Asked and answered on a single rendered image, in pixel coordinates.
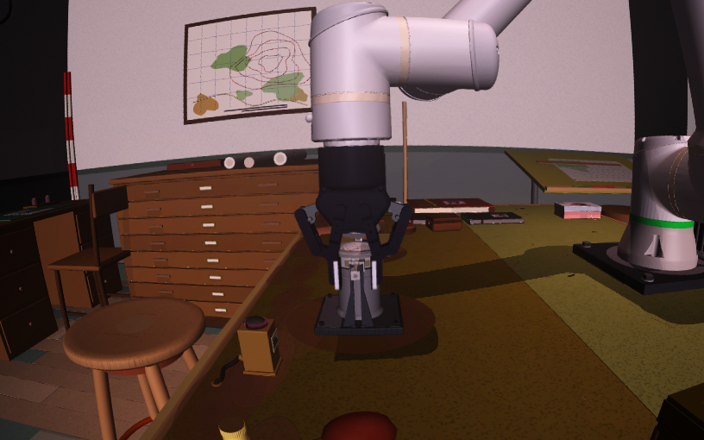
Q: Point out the tilted drafting table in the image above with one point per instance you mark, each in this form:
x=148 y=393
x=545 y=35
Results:
x=572 y=174

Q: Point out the black book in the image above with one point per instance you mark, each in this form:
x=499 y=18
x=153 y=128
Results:
x=492 y=217

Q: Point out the round wooden stool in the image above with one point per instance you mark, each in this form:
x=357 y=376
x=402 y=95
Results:
x=132 y=333

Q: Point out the red round cushion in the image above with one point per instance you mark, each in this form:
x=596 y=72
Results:
x=358 y=427

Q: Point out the dark wooden desk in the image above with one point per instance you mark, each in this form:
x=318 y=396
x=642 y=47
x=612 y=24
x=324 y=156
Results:
x=4 y=287

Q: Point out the wooden box with red button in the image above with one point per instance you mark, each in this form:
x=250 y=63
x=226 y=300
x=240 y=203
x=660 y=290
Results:
x=257 y=351

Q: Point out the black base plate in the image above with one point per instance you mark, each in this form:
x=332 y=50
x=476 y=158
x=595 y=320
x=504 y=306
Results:
x=608 y=269

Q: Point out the framed contour map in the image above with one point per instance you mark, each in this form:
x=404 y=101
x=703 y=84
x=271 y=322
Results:
x=242 y=67

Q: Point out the grey cradle on black plate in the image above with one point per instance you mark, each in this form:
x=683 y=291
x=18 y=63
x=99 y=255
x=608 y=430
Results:
x=358 y=299

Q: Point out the yellow bottle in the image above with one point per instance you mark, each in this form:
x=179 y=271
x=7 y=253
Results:
x=234 y=432

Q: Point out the wooden chair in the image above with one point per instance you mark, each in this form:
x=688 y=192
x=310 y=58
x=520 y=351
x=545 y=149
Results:
x=92 y=259

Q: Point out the small brown box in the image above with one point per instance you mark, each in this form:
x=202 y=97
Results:
x=443 y=223

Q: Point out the red and white survey pole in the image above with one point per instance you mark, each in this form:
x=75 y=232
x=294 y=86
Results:
x=71 y=140

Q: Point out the dark open case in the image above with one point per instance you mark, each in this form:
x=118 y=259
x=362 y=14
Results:
x=694 y=409

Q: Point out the flat red book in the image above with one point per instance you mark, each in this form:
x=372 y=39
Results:
x=193 y=165

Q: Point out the wooden drawer cabinet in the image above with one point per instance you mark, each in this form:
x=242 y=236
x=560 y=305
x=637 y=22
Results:
x=205 y=244

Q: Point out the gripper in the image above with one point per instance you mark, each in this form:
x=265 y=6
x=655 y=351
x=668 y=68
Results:
x=351 y=177

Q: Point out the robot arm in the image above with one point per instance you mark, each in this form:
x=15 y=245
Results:
x=352 y=61

